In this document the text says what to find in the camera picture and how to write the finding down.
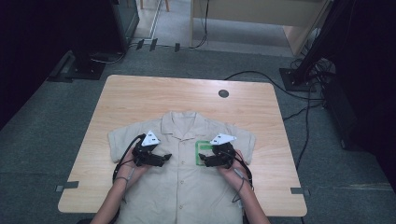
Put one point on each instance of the black floor stand with base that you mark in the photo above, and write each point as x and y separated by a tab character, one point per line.
84	71

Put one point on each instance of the round black table grommet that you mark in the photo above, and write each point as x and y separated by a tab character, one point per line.
223	93

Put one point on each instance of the dark box on floor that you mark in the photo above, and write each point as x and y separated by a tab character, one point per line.
339	115

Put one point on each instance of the black floor tape strip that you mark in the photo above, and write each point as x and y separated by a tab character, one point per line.
140	44
153	44
177	47

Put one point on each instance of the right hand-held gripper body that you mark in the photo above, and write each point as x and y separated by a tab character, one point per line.
224	154

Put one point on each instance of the person's left hand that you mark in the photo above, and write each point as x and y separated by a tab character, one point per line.
132	172

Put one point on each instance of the grey tape strip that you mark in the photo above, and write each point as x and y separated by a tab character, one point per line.
297	190
70	185

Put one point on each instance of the beige wooden desk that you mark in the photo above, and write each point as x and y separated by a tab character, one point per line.
249	12

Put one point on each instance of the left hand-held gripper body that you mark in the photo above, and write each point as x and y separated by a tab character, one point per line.
146	155

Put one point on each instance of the person's right hand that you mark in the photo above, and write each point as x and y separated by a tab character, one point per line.
235	174

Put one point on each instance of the beige short-sleeved shirt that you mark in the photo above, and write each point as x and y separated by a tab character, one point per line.
183	186

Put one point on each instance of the slanted black metal stand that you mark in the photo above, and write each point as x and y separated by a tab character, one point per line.
317	46

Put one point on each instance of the dark glass cabinet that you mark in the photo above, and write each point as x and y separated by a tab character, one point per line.
127	21

